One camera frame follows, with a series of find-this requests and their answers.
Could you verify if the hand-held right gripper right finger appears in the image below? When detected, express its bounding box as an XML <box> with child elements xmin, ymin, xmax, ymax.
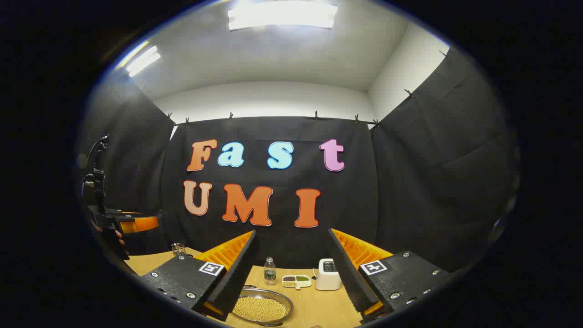
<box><xmin>327</xmin><ymin>228</ymin><xmax>456</xmax><ymax>325</ymax></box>

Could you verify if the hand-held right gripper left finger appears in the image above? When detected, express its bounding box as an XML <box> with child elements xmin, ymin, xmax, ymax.
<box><xmin>139</xmin><ymin>230</ymin><xmax>256</xmax><ymax>322</ymax></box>

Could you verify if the steel pot with soybeans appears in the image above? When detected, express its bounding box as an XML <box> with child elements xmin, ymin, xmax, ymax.
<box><xmin>231</xmin><ymin>285</ymin><xmax>294</xmax><ymax>327</ymax></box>

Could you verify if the white toaster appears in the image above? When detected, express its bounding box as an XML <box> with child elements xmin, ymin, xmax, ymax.
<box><xmin>315</xmin><ymin>258</ymin><xmax>342</xmax><ymax>291</ymax></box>

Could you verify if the white divided dish of beans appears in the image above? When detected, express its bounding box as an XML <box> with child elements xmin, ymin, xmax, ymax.
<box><xmin>281</xmin><ymin>274</ymin><xmax>313</xmax><ymax>290</ymax></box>

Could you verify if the small ceiling light panel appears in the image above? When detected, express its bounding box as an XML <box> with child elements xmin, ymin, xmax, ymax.
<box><xmin>119</xmin><ymin>42</ymin><xmax>162</xmax><ymax>78</ymax></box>

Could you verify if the large ceiling light panel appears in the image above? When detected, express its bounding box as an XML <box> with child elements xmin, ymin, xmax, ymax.
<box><xmin>228</xmin><ymin>0</ymin><xmax>338</xmax><ymax>31</ymax></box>

